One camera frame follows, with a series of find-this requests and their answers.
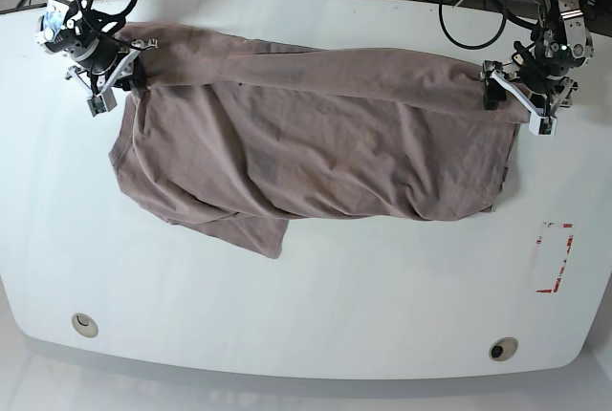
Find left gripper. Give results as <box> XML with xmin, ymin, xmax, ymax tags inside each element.
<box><xmin>480</xmin><ymin>60</ymin><xmax>578</xmax><ymax>117</ymax></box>

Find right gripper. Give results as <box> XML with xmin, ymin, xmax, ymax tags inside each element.
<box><xmin>65</xmin><ymin>39</ymin><xmax>158</xmax><ymax>97</ymax></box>

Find mauve t-shirt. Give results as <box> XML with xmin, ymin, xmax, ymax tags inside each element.
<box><xmin>109</xmin><ymin>23</ymin><xmax>529</xmax><ymax>259</ymax></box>

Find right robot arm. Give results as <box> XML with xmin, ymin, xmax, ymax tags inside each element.
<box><xmin>36</xmin><ymin>0</ymin><xmax>158</xmax><ymax>116</ymax></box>

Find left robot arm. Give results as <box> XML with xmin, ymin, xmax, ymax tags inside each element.
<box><xmin>438</xmin><ymin>0</ymin><xmax>594</xmax><ymax>136</ymax></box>

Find red tape rectangle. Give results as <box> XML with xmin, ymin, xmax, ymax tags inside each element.
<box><xmin>531</xmin><ymin>222</ymin><xmax>574</xmax><ymax>294</ymax></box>

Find left table grommet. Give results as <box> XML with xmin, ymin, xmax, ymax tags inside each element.
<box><xmin>71</xmin><ymin>314</ymin><xmax>99</xmax><ymax>338</ymax></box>

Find table grommet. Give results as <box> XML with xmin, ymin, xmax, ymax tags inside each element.
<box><xmin>71</xmin><ymin>314</ymin><xmax>99</xmax><ymax>338</ymax></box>
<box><xmin>489</xmin><ymin>337</ymin><xmax>518</xmax><ymax>362</ymax></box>

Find right table grommet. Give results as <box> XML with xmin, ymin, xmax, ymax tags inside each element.
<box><xmin>489</xmin><ymin>337</ymin><xmax>518</xmax><ymax>362</ymax></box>

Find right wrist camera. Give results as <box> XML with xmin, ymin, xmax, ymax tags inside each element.
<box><xmin>87</xmin><ymin>90</ymin><xmax>117</xmax><ymax>117</ymax></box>

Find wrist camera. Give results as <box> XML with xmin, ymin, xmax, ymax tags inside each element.
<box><xmin>528</xmin><ymin>114</ymin><xmax>557</xmax><ymax>138</ymax></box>
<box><xmin>87</xmin><ymin>90</ymin><xmax>117</xmax><ymax>117</ymax></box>

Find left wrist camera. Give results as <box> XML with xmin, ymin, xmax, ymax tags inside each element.
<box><xmin>528</xmin><ymin>114</ymin><xmax>557</xmax><ymax>138</ymax></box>

